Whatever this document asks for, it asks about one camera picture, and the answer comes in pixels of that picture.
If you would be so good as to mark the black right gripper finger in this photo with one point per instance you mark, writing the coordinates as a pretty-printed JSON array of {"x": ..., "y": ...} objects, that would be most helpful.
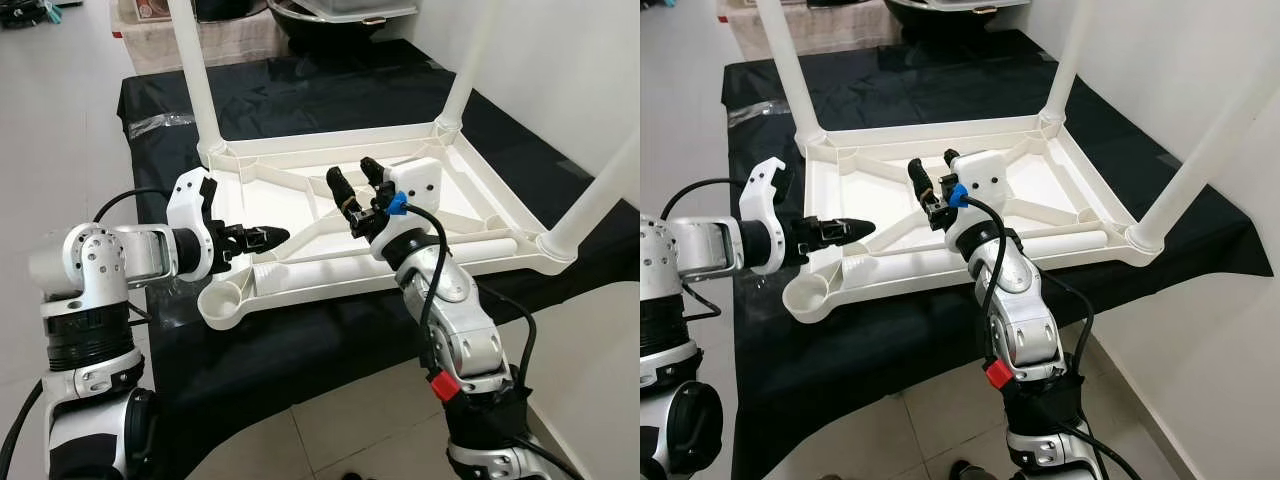
[
  {"x": 375, "y": 174},
  {"x": 922, "y": 183},
  {"x": 953, "y": 159},
  {"x": 345, "y": 195}
]

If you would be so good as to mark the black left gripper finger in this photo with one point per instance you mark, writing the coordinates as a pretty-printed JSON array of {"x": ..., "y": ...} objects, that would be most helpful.
[
  {"x": 268, "y": 238},
  {"x": 848, "y": 231}
]

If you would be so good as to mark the white plastic children table top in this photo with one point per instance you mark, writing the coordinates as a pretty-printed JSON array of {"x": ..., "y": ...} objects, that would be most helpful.
[
  {"x": 280, "y": 200},
  {"x": 870, "y": 190}
]

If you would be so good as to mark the black tablecloth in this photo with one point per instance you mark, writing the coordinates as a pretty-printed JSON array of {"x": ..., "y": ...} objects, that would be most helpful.
[
  {"x": 320, "y": 100},
  {"x": 920, "y": 90}
]

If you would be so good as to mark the clear plastic film scrap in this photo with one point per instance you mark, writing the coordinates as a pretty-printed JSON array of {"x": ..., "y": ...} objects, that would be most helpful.
[
  {"x": 758, "y": 112},
  {"x": 160, "y": 123}
]

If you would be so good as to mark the black wok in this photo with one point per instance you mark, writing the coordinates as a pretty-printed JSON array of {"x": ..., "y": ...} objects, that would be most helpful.
[
  {"x": 330, "y": 30},
  {"x": 950, "y": 22}
]

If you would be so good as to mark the patterned beige cloth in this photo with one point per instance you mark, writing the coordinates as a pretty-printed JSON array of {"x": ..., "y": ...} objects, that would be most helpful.
[
  {"x": 240, "y": 40},
  {"x": 850, "y": 30}
]

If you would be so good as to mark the black plastic bag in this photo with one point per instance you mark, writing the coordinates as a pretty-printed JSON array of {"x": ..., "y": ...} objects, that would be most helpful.
[{"x": 230, "y": 8}]

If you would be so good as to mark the box with red print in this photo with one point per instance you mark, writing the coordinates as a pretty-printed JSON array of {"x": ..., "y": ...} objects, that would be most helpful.
[{"x": 150, "y": 8}]

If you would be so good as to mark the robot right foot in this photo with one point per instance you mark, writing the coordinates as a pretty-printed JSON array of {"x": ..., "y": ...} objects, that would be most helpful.
[{"x": 975, "y": 471}]

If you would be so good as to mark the black round floor object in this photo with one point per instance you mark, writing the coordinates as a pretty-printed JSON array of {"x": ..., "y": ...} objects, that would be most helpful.
[{"x": 25, "y": 12}]

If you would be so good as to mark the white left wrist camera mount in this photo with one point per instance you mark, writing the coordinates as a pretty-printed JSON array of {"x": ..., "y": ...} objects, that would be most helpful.
[
  {"x": 185, "y": 200},
  {"x": 755, "y": 195}
]

